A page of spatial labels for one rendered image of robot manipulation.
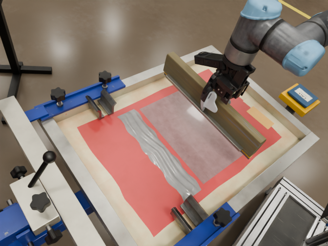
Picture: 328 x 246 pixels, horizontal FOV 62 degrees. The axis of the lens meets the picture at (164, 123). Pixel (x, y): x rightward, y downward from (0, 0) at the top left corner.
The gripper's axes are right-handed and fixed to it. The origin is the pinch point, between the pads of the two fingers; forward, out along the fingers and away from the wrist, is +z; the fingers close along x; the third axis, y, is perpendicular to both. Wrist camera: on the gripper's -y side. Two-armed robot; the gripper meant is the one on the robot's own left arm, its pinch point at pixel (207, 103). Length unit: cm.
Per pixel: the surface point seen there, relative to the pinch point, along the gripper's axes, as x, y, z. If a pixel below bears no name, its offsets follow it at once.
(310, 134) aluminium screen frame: 33.5, 26.1, 10.2
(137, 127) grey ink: -17.6, -10.6, 12.9
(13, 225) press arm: -60, 1, 5
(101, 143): -30.5, -11.5, 13.7
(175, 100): 2.3, -13.5, 13.7
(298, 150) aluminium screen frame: 23.3, 27.5, 10.2
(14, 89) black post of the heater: -29, -135, 105
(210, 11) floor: 207, -157, 109
